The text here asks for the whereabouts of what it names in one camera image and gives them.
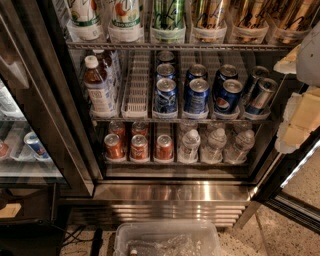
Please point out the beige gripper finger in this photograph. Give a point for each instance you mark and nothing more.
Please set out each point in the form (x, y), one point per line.
(287, 65)
(301, 117)

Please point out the red coke can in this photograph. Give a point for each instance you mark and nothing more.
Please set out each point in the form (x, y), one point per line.
(139, 147)
(164, 147)
(113, 146)
(139, 128)
(118, 128)

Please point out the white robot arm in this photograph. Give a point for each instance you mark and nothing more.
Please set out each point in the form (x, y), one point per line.
(308, 61)

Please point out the red bull can back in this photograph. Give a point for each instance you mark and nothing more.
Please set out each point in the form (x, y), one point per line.
(256, 73)

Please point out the red bull can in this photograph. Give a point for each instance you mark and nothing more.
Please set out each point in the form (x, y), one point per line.
(261, 95)
(256, 73)

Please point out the red bull can front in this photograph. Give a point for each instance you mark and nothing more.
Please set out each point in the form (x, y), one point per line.
(261, 95)

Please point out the gold can top right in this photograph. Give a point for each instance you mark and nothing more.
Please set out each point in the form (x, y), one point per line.
(296, 16)

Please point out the gold can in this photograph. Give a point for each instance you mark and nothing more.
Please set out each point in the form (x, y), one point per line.
(296, 16)
(208, 18)
(250, 18)

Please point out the gold can top middle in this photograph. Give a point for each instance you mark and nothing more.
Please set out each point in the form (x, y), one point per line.
(250, 18)

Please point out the blue pepsi can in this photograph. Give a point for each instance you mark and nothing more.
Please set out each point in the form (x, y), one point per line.
(195, 71)
(225, 72)

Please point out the blue pepsi can column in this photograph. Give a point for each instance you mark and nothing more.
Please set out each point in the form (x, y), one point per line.
(196, 98)
(228, 96)

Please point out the fridge door right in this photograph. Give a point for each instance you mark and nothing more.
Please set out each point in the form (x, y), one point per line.
(292, 185)

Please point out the gold can top left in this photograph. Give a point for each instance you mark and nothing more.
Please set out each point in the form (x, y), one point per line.
(208, 18)

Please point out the blue can rear left column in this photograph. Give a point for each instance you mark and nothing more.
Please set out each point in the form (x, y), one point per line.
(165, 57)

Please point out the blue can middle left column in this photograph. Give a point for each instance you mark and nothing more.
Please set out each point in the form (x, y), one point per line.
(165, 71)

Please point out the blue can front left column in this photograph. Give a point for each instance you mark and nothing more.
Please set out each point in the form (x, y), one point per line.
(166, 96)

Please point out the green can top shelf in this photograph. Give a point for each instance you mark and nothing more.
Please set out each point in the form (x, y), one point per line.
(168, 14)

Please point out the white orange can top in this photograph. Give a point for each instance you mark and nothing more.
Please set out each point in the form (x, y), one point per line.
(126, 14)

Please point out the white green can top left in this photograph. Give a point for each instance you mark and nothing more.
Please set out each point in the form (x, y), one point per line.
(83, 13)

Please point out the glass fridge door left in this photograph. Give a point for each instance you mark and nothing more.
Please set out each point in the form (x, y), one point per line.
(50, 99)

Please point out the can behind left glass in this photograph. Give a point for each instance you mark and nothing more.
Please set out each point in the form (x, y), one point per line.
(33, 142)

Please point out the clear water bottle right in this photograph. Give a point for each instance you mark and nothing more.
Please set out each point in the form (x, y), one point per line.
(236, 152)

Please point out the clear water bottle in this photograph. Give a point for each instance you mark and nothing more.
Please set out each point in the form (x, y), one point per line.
(236, 152)
(188, 150)
(211, 152)

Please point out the clear water bottle middle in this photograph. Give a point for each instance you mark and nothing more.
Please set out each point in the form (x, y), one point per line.
(211, 152)

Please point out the clear water bottle left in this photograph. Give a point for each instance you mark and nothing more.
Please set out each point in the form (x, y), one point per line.
(188, 150)

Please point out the brown tea bottle back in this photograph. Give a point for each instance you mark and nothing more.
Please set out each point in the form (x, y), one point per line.
(109, 60)

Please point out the brown tea bottle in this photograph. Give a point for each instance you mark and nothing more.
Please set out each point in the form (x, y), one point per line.
(109, 60)
(96, 82)

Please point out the brown tea bottle front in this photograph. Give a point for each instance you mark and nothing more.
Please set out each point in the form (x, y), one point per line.
(96, 82)

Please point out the clear plastic bin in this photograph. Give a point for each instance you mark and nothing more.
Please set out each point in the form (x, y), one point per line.
(167, 238)

